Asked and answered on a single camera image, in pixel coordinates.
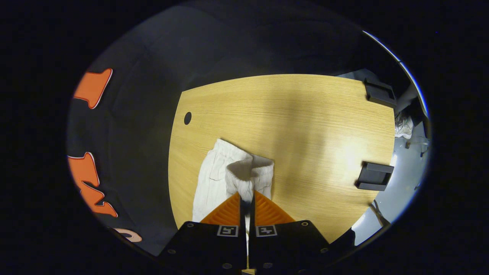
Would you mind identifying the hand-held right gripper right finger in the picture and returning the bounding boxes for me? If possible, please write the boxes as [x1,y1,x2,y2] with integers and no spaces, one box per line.
[248,190,331,273]

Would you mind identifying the white jeans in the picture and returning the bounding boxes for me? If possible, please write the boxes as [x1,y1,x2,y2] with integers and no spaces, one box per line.
[192,138,275,252]

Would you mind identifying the black table bracket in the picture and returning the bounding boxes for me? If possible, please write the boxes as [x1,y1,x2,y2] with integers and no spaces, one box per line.
[354,161,395,191]
[363,78,398,108]

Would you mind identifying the thin grey cable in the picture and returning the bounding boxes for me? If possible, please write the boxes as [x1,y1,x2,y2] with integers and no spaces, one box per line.
[369,199,391,226]

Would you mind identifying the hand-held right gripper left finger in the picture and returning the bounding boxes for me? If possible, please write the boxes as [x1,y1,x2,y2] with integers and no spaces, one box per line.
[159,191,248,273]

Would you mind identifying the black backdrop cloth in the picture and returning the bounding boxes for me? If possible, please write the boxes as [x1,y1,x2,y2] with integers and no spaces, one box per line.
[66,2,402,257]

